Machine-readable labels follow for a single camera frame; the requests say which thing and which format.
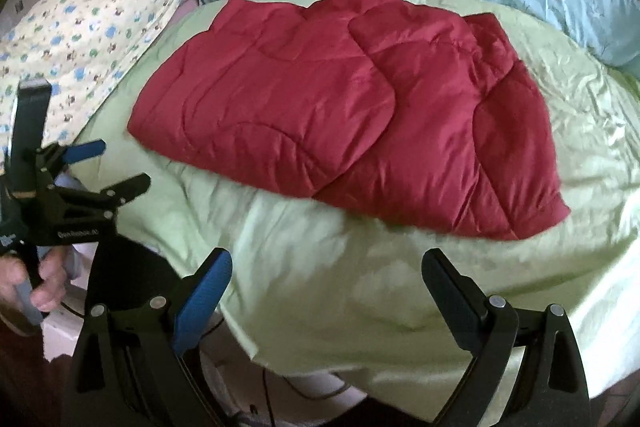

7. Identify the red quilted puffer garment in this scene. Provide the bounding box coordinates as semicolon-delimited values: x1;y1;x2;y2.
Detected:
128;0;570;241

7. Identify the maroon sleeve forearm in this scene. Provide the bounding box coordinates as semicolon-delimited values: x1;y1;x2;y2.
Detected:
1;305;72;426

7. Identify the person's left hand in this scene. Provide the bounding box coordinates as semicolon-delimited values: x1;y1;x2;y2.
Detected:
0;246;72;313

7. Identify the yellow patterned pillow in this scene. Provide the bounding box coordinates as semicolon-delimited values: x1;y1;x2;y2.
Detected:
1;0;183;150

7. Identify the light green bed sheet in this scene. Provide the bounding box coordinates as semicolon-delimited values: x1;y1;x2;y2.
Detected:
74;0;639;419

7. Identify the black cable under bed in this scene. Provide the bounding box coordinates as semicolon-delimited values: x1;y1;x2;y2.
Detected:
244;365;352;427

